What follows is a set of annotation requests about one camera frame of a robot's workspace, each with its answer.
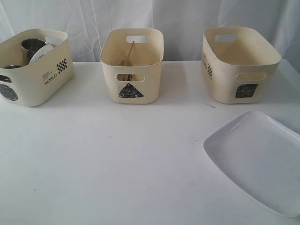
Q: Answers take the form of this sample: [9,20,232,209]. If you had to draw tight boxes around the wooden chopstick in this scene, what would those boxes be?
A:
[120,41,135,66]

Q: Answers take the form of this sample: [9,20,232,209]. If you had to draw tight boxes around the white ceramic bowl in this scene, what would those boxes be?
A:
[29,37,63,64]

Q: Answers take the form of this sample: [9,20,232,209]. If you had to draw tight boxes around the stainless steel mug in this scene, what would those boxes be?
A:
[21,38,47,66]

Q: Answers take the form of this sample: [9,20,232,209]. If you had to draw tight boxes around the small stainless steel cup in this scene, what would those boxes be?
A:
[3,65,22,69]

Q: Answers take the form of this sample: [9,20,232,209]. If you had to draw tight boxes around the cream bin with triangle mark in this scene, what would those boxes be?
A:
[99,28,164,104]

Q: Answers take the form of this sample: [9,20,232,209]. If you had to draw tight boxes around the white backdrop curtain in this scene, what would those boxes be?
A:
[0,0,300,67]

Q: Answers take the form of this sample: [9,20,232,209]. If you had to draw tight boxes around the cream bin with square mark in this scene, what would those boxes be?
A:
[202,27,282,104]

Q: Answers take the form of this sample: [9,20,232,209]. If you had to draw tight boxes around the white rectangular plate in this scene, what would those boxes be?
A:
[203,111,300,218]

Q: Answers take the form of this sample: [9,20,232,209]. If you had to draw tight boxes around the cream bin with circle mark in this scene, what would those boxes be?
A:
[0,29,74,107]

